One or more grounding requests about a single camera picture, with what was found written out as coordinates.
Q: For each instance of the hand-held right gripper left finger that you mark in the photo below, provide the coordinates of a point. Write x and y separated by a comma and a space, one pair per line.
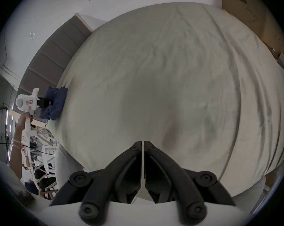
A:
113, 173

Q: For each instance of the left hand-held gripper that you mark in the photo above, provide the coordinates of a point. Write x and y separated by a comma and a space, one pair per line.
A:
28, 107

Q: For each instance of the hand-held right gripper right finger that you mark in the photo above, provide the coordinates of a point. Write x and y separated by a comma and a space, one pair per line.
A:
172, 173

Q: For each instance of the dark blue garment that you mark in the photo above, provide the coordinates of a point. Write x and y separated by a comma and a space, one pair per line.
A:
54, 103

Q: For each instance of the person's left forearm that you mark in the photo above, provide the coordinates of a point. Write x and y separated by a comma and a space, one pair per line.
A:
16, 147

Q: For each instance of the person's left hand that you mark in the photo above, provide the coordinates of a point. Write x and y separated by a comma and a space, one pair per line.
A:
24, 119

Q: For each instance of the grey padded headboard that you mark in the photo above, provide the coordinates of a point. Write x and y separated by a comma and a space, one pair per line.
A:
52, 53

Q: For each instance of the bed with beige sheet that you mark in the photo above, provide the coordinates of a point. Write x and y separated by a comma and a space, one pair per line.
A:
160, 90

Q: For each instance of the brown cardboard carton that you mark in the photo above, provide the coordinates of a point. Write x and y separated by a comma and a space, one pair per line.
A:
252, 15

